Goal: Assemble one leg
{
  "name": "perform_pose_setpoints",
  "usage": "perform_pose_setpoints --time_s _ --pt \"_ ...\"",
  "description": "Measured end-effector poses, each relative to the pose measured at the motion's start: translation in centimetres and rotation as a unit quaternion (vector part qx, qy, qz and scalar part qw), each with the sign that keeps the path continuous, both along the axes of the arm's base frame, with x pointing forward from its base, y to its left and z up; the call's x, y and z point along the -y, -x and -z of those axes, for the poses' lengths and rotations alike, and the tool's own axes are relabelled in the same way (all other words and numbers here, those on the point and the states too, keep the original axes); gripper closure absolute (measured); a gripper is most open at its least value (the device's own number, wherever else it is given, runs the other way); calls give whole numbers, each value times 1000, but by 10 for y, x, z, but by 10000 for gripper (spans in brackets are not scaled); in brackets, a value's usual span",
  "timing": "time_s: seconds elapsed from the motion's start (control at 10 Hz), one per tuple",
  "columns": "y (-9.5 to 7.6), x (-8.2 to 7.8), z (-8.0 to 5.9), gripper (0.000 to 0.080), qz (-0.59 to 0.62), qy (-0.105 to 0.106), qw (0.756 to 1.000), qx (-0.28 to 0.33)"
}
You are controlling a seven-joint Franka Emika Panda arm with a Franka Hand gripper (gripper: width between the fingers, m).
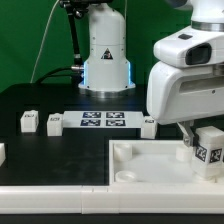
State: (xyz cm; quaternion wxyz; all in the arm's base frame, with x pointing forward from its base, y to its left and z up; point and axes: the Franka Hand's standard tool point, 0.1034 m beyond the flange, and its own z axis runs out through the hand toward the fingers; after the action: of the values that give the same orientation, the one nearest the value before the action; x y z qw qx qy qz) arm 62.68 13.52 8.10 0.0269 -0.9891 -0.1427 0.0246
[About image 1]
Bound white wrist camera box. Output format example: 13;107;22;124
154;26;224;68

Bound white left fence piece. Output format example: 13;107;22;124
0;143;6;166

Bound black cables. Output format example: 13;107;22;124
35;64;86;84

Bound white cable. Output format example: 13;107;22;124
30;0;60;84

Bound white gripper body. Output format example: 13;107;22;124
147;62;224;124

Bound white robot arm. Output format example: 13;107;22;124
79;0;224;138

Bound white front fence bar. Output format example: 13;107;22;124
0;184;224;214

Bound white square table top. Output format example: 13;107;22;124
109;140;224;185

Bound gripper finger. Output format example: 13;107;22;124
178;120;194;147

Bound white plate with tags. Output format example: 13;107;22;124
63;111;143;128

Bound black camera stand pole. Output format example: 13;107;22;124
59;0;88;65

